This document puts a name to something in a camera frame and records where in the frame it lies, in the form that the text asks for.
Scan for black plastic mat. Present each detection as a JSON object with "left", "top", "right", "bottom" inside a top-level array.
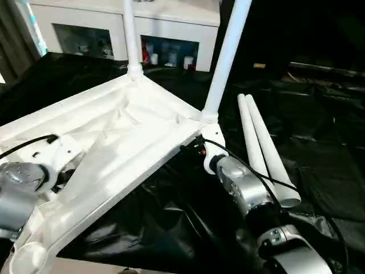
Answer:
[{"left": 0, "top": 51, "right": 365, "bottom": 274}]

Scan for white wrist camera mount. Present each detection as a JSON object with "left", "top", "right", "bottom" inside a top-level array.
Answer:
[
  {"left": 27, "top": 135, "right": 84, "bottom": 195},
  {"left": 199, "top": 124, "right": 226, "bottom": 175}
]

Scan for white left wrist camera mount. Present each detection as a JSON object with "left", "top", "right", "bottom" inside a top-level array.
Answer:
[{"left": 27, "top": 135, "right": 84, "bottom": 195}]

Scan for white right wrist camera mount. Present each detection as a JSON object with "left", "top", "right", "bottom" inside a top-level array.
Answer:
[{"left": 199, "top": 124, "right": 226, "bottom": 175}]

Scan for white plastic table top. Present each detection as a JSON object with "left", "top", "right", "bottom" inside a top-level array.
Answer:
[{"left": 0, "top": 72, "right": 226, "bottom": 274}]

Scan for white glass-door cabinet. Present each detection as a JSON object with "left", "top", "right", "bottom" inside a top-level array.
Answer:
[{"left": 28, "top": 0, "right": 222, "bottom": 72}]

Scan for white plastic table leg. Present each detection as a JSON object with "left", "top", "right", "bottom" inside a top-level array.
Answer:
[
  {"left": 199, "top": 0, "right": 254, "bottom": 126},
  {"left": 123, "top": 0, "right": 144, "bottom": 83},
  {"left": 245, "top": 94, "right": 302, "bottom": 209},
  {"left": 237, "top": 94, "right": 271, "bottom": 178}
]

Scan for black flat monitor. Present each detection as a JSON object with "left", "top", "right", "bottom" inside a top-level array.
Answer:
[{"left": 287, "top": 61, "right": 365, "bottom": 78}]

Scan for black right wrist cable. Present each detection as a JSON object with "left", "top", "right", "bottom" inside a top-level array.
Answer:
[{"left": 199, "top": 137, "right": 350, "bottom": 274}]

